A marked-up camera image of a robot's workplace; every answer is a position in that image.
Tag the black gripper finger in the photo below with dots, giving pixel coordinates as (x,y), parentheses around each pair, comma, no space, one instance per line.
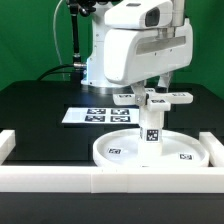
(164,81)
(139,95)

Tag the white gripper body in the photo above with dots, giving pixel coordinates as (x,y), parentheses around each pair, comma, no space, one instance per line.
(131,56)

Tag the white cross-shaped table base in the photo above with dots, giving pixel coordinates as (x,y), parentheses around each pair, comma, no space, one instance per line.
(155,101)

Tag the white round table top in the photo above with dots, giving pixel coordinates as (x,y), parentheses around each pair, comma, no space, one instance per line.
(122,149)

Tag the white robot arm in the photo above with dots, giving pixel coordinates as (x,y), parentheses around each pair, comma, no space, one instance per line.
(95,77)

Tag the white marker sheet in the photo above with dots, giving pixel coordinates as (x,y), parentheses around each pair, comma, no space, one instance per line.
(81,115)

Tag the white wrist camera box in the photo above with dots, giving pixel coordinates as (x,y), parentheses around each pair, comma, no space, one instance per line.
(140,14)

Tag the black camera stand pole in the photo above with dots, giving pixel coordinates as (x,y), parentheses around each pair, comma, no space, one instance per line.
(78,7)

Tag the white right fence rail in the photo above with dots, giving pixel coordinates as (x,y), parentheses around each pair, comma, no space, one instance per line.
(214,147)

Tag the white fence rail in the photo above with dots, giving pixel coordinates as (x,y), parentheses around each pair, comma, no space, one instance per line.
(68,179)
(7,144)
(214,147)

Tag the white left fence rail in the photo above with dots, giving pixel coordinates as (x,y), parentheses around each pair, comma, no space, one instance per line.
(7,144)

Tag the white front fence rail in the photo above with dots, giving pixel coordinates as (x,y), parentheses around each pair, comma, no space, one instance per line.
(68,179)

